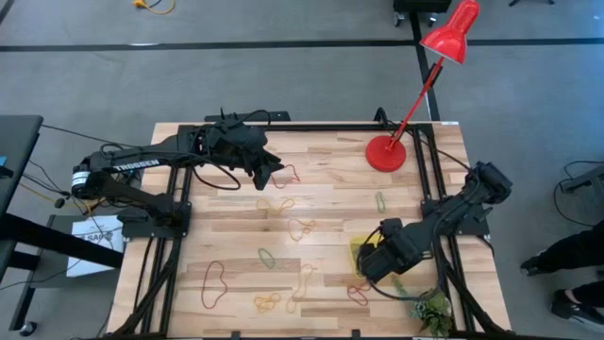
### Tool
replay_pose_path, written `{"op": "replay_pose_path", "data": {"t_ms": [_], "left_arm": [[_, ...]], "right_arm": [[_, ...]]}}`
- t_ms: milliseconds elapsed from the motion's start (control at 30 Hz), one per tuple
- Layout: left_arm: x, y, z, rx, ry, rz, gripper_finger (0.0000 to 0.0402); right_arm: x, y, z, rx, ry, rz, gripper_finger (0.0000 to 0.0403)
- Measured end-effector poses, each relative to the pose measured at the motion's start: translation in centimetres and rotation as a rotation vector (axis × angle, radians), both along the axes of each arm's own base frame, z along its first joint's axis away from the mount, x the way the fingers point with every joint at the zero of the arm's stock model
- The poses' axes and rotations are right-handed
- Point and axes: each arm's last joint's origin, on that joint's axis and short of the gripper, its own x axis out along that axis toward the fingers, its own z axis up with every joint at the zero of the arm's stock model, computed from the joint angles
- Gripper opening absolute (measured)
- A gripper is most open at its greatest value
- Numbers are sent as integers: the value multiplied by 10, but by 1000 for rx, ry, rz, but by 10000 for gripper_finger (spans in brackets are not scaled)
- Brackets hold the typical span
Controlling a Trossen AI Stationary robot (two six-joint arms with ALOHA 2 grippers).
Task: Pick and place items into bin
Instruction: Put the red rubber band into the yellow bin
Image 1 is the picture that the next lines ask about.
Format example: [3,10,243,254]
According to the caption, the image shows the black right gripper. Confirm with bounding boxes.
[358,217,428,283]

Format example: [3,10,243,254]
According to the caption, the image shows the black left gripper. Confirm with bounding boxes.
[200,117,286,191]

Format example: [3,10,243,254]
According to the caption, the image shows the long yellow rubber band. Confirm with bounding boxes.
[284,262,319,315]

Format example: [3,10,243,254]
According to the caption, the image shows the yellow plastic bin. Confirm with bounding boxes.
[347,234,384,281]

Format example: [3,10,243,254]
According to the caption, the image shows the green artificial potted plant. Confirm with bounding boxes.
[390,275,455,338]

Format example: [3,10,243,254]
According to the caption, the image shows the red desk lamp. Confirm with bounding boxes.
[365,0,481,174]

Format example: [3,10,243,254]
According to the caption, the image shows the large red rubber band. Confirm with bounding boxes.
[200,259,229,311]

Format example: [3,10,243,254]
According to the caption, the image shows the person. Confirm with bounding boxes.
[520,220,604,327]

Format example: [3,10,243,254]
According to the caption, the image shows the white paper sign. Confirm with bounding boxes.
[65,215,126,279]

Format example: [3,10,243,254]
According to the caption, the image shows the black equipment stand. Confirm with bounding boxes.
[553,160,604,229]

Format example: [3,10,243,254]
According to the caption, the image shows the black wheeled cart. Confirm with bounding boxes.
[393,0,453,28]

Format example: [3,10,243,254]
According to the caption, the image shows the black side desk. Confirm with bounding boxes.
[0,114,125,338]

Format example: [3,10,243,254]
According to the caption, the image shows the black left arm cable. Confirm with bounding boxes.
[191,153,243,193]

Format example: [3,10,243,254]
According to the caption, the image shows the black aluminium table frame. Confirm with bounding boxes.
[106,121,513,340]

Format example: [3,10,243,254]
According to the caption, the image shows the yellow extension cable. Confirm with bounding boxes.
[132,0,176,16]

